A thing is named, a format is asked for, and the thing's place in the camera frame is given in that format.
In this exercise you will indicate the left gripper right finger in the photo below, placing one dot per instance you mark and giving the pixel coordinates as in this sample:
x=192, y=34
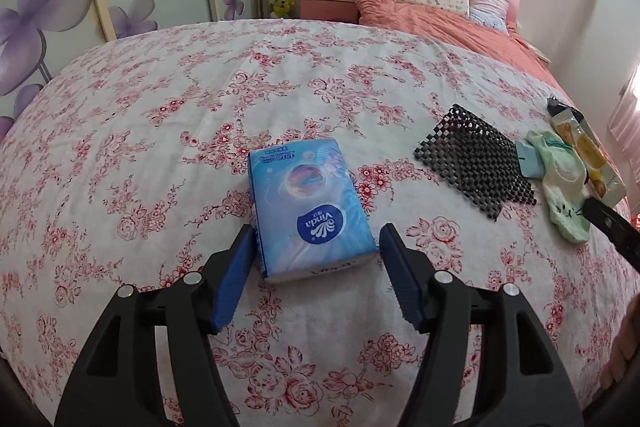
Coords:
x=521, y=380

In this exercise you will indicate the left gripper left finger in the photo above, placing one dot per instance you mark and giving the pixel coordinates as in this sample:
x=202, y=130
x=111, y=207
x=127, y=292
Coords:
x=116, y=381

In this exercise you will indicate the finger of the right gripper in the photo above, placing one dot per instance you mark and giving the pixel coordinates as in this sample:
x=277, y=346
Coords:
x=624, y=237

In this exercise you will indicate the yellow snack wrapper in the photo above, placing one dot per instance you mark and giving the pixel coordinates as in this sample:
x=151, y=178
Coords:
x=602, y=176

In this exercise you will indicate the black mesh mat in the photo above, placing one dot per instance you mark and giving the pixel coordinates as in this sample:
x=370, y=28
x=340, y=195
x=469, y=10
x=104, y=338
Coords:
x=477, y=160

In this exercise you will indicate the blue tissue pack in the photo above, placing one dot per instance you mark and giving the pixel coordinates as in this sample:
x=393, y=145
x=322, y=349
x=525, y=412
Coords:
x=306, y=211

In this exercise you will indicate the right hand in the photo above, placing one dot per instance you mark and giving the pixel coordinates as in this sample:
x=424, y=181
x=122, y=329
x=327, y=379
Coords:
x=624, y=347

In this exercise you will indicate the light green sock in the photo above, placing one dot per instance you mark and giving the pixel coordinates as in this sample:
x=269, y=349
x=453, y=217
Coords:
x=562, y=184

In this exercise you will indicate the pink window curtain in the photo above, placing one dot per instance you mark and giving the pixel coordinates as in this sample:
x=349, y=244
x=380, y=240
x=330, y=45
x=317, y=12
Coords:
x=624, y=124

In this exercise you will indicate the light blue cream tube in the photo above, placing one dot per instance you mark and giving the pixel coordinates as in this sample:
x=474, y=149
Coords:
x=531, y=165

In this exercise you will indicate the black small pouch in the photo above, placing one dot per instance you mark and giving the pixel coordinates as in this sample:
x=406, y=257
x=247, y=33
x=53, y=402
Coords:
x=555, y=106

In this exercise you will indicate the striped pink pillow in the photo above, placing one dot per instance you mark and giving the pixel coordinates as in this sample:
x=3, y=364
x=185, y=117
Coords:
x=490, y=13

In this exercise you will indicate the salmon pink duvet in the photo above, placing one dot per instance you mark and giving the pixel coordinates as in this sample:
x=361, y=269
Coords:
x=457, y=30

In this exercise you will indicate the pink white nightstand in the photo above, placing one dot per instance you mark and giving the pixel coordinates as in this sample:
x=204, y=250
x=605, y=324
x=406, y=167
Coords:
x=343, y=11

